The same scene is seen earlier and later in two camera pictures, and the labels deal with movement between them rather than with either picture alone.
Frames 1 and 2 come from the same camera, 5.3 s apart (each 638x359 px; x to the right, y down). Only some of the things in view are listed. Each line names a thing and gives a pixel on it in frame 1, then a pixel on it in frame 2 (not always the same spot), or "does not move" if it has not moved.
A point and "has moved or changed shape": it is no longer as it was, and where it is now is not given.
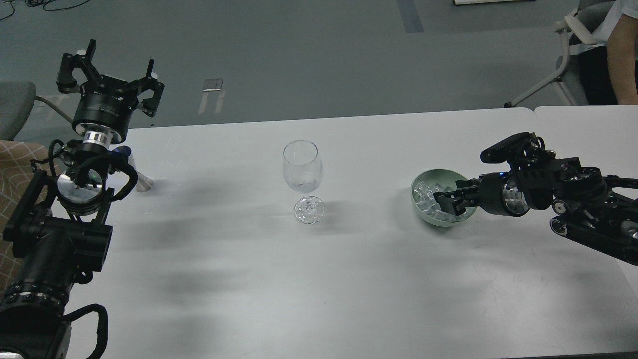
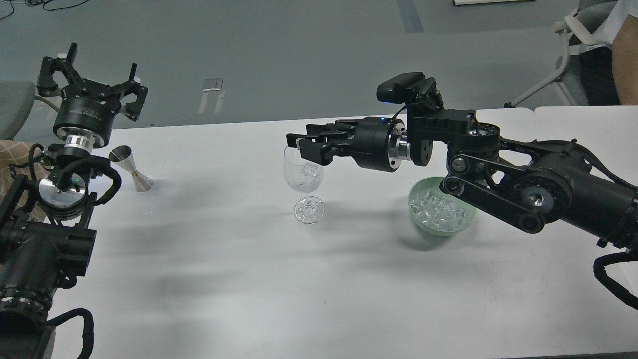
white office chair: (578, 28) does not move
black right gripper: (500, 192) to (376, 143)
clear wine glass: (303, 167) does not move
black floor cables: (42, 3) does not move
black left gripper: (105, 103) to (87, 107)
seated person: (609, 67) does not move
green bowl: (425, 205) has moved or changed shape
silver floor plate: (212, 85) does not move
